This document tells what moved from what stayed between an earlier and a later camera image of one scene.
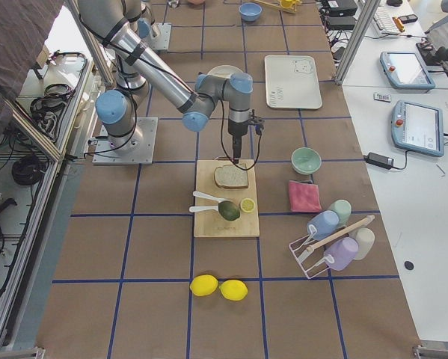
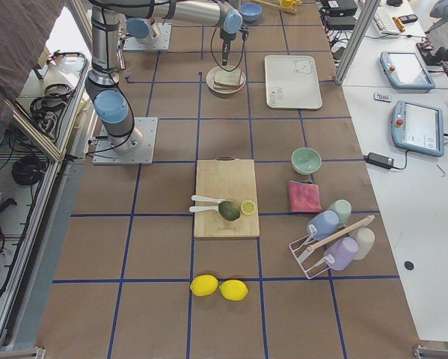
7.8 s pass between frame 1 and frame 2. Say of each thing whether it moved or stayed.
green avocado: stayed
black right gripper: moved
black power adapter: stayed
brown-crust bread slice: moved
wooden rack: stayed
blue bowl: stayed
